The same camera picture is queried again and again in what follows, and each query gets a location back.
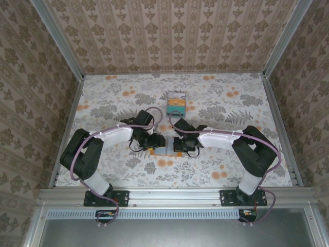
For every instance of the grey metal panel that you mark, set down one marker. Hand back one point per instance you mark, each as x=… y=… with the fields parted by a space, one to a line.
x=180 y=234

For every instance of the floral table covering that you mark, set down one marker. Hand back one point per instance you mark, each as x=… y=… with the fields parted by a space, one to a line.
x=218 y=103

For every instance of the teal card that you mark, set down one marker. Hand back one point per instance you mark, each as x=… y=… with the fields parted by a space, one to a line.
x=176 y=111

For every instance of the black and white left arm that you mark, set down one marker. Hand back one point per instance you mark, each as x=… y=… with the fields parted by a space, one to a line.
x=115 y=139

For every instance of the orange leather card holder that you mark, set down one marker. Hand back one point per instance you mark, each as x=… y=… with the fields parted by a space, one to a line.
x=164 y=152

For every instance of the aluminium side frame rail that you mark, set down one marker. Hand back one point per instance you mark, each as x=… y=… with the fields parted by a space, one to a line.
x=282 y=133
x=65 y=133

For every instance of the aluminium frame post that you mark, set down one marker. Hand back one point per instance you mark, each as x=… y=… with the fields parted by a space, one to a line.
x=59 y=38
x=285 y=38

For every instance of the orange card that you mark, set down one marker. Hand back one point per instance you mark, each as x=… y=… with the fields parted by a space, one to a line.
x=177 y=102

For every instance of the aluminium front frame rail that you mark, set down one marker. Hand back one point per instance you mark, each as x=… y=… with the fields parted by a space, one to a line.
x=174 y=196

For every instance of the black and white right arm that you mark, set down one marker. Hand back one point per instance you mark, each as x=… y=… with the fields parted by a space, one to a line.
x=218 y=141

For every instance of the white card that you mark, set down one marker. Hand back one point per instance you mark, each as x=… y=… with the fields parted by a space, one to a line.
x=177 y=94

